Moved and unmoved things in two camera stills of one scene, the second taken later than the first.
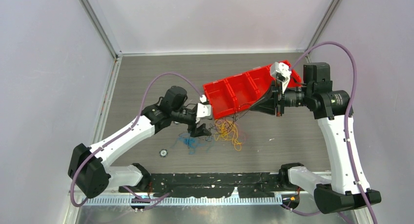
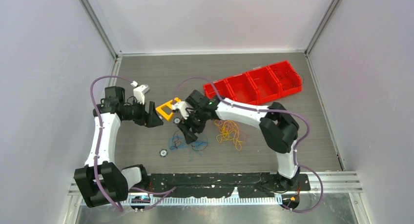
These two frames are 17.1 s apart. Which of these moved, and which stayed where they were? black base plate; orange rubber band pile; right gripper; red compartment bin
Moved: right gripper
Stayed: red compartment bin; black base plate; orange rubber band pile
